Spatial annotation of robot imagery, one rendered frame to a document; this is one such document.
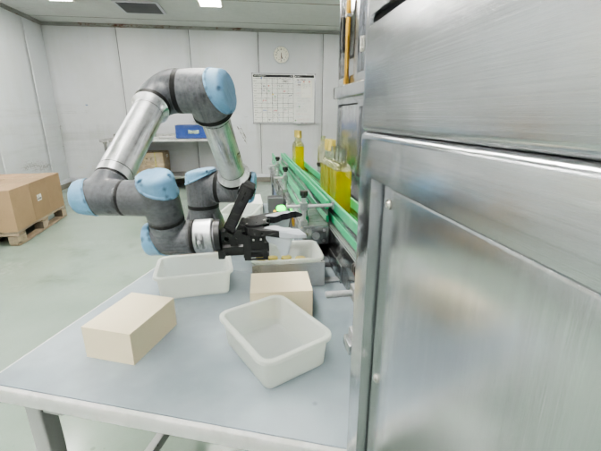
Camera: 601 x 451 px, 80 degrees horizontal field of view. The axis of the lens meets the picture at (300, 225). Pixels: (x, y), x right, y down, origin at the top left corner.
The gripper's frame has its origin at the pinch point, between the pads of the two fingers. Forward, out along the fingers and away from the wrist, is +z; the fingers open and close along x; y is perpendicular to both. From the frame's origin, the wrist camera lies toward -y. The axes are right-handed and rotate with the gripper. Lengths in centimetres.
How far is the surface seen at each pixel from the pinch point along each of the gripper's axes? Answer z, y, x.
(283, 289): -6.0, 20.4, -6.6
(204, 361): -23.6, 26.6, 11.1
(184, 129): -164, 11, -565
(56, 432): -58, 42, 12
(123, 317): -41.6, 18.5, 4.5
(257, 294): -12.6, 20.6, -5.0
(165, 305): -34.0, 19.3, -0.7
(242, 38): -59, -137, -642
